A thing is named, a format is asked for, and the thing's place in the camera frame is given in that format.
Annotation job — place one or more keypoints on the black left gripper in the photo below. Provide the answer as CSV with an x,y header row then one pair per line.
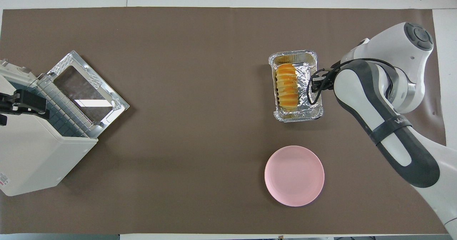
x,y
7,102

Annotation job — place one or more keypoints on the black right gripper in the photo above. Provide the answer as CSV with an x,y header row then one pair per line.
x,y
326,81

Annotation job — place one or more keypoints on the aluminium foil tray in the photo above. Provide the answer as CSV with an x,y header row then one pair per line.
x,y
303,108

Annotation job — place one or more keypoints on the sliced orange bread loaf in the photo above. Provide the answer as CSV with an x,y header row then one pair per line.
x,y
287,86

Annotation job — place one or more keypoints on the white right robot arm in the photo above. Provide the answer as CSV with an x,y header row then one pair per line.
x,y
392,136

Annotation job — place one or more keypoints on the white toaster oven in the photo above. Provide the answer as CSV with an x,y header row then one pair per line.
x,y
32,154

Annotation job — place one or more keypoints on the glass oven door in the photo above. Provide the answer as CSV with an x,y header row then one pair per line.
x,y
82,86

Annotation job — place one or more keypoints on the pink round plate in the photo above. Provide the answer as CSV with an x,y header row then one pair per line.
x,y
294,175

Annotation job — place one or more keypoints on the brown table mat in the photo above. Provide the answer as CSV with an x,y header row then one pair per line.
x,y
200,90

